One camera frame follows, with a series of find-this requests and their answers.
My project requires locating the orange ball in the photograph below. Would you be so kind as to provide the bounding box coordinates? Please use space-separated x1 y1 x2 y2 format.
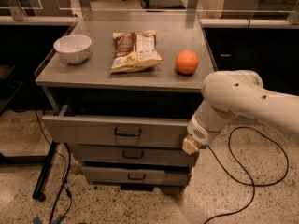
176 50 199 76

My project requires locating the white ceramic bowl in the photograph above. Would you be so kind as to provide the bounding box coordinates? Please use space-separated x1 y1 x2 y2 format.
53 35 92 64

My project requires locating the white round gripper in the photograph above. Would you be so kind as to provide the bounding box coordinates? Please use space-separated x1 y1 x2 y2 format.
182 116 220 155

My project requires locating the black stand leg with wheel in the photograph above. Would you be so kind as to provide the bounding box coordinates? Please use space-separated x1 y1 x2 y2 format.
32 141 57 202

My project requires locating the grey metal cabinet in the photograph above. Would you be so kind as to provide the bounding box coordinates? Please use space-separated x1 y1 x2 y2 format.
36 11 216 194

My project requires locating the brown yellow chip bag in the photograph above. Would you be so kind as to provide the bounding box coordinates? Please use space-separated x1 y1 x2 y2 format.
109 30 164 74

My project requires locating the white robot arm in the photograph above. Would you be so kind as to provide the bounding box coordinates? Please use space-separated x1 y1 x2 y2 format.
182 70 299 155

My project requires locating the clear acrylic barrier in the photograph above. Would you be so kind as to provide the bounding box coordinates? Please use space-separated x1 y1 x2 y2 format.
0 0 299 26

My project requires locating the grey top drawer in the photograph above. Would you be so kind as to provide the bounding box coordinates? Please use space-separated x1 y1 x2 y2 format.
42 108 188 148

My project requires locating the grey middle drawer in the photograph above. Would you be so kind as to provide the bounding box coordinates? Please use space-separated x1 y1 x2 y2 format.
69 144 198 167

